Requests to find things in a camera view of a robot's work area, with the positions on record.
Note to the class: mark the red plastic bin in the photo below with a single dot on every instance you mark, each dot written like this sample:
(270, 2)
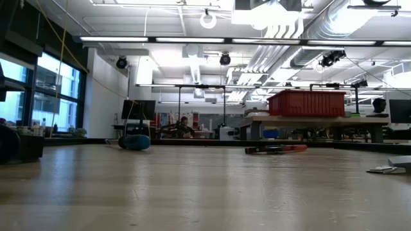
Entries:
(305, 104)

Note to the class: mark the wooden workbench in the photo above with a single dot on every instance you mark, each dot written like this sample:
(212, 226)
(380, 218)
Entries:
(314, 121)

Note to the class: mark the LED light bar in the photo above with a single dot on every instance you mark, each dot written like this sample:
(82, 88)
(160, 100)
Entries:
(114, 39)
(189, 40)
(342, 42)
(398, 43)
(266, 41)

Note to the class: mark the black computer monitor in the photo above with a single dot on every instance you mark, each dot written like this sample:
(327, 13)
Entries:
(400, 110)
(138, 109)

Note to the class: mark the black background robot arm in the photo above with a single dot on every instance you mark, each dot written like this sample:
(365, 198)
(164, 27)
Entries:
(170, 127)

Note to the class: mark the black background station frame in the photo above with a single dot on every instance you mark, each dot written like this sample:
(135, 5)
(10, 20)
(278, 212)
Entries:
(200, 86)

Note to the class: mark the blue storage bin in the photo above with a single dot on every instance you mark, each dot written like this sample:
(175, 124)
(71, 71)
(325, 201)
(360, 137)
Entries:
(270, 134)

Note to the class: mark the black frame pole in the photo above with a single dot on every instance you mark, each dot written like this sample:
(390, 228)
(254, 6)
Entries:
(228, 40)

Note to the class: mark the black round ceiling camera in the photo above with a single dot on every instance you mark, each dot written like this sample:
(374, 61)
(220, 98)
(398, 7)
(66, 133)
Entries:
(121, 63)
(225, 59)

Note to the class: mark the white appliance box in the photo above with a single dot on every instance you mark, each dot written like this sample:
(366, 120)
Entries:
(228, 132)

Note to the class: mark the red and black hand tool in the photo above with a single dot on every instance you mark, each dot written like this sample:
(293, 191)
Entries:
(292, 148)

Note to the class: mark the grey flat box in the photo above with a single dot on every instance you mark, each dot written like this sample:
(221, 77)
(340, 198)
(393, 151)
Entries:
(401, 162)

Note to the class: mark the silver ventilation duct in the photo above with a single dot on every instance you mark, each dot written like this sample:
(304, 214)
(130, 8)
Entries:
(321, 29)

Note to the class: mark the black ceiling device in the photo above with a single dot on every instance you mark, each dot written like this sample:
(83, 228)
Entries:
(330, 59)

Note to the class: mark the white flat packet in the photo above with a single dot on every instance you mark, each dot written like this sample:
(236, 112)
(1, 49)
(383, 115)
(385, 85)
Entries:
(383, 170)

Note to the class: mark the blue round speaker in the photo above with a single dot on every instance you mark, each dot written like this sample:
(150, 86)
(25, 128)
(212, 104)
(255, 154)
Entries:
(138, 142)

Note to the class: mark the person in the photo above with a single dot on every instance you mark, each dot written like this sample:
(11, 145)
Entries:
(185, 128)
(379, 106)

